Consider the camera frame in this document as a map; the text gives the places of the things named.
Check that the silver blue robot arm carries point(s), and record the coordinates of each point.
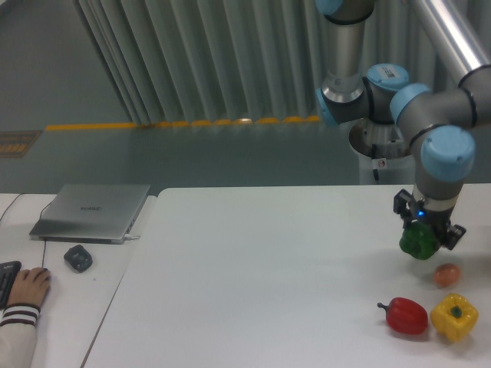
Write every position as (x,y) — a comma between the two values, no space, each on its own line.
(433,127)

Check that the striped cuff white sleeve forearm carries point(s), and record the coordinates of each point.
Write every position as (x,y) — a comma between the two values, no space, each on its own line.
(19,335)

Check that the yellow bell pepper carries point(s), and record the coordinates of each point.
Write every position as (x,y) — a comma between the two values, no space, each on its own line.
(454,317)

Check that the red bell pepper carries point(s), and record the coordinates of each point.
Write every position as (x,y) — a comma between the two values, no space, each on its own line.
(405,316)

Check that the person's right hand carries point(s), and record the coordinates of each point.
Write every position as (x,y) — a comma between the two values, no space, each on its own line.
(29,289)

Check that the grey pleated curtain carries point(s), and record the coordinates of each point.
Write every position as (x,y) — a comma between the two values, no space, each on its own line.
(228,60)

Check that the white laptop plug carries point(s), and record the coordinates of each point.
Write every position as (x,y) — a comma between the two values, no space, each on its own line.
(130,237)

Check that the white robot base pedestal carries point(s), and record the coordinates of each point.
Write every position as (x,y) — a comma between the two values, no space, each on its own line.
(383,165)

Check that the brown egg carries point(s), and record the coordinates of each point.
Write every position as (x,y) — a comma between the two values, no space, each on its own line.
(446,275)

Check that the small black device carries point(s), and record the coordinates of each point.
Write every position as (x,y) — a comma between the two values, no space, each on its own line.
(78,258)

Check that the silver closed laptop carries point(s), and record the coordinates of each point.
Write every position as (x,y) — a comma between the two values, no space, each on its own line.
(92,213)

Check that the black keyboard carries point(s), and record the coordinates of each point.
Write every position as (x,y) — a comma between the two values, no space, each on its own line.
(8,273)

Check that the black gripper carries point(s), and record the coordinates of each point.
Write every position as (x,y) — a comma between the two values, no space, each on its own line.
(433,213)

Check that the green bell pepper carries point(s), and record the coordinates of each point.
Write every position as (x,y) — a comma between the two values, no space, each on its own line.
(418,241)

